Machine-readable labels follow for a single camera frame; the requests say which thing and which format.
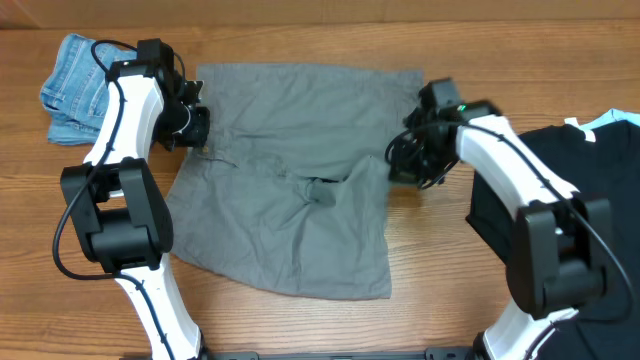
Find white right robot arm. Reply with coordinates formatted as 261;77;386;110
384;101;617;359

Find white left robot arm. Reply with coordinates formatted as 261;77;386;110
52;39;210;359

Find black t-shirt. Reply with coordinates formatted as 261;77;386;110
465;119;640;360

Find light blue garment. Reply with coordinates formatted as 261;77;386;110
579;108;640;131

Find grey shorts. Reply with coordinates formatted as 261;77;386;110
167;64;424;300

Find folded blue denim jeans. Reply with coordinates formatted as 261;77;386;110
40;34;135;146

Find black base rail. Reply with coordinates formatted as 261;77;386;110
201;347;481;360

